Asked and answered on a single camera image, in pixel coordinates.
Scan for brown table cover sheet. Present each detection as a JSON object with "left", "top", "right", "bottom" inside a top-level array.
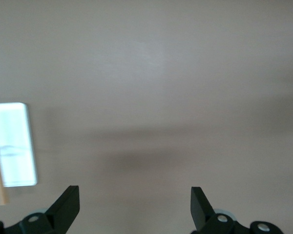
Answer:
[{"left": 0, "top": 0, "right": 293, "bottom": 234}]

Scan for white rack base plate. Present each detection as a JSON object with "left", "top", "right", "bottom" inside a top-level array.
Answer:
[{"left": 0, "top": 102, "right": 39, "bottom": 188}]

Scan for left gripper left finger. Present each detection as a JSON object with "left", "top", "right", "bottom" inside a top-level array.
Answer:
[{"left": 0, "top": 185, "right": 81, "bottom": 234}]

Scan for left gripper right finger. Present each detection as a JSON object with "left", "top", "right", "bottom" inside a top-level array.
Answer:
[{"left": 190, "top": 186, "right": 283, "bottom": 234}]

